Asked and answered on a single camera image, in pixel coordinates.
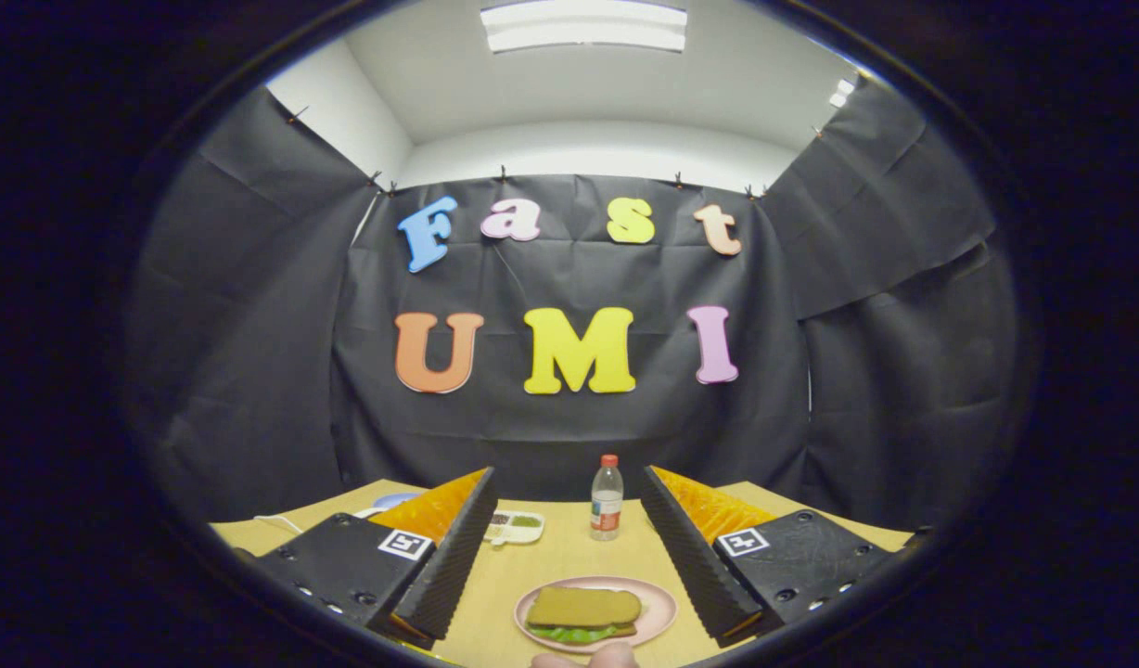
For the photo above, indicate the white divided condiment tray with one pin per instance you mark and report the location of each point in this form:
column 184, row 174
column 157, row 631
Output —
column 523, row 533

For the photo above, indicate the small ceiling light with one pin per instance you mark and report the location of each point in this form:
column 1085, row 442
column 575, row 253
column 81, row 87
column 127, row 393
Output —
column 842, row 93

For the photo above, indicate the black backdrop cloth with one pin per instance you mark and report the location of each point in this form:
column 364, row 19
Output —
column 579, row 427

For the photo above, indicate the green lettuce leaf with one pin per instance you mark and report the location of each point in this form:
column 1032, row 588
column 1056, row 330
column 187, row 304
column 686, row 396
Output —
column 569, row 635

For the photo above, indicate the large ceiling light panel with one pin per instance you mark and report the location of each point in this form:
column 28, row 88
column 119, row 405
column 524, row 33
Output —
column 583, row 28

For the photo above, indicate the small blue plate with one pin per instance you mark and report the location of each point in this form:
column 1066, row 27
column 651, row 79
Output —
column 393, row 499

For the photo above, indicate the brown toasted bread slice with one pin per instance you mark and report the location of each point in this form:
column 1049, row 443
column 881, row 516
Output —
column 583, row 606

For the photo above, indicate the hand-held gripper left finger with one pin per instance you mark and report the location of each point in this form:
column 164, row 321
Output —
column 454, row 557

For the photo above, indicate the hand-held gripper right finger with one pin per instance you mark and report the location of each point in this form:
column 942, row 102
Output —
column 685, row 557

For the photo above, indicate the clear red-capped water bottle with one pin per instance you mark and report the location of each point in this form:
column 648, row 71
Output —
column 607, row 506

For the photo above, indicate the pink round plate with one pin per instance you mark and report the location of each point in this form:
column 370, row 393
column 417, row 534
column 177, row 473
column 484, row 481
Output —
column 658, row 603

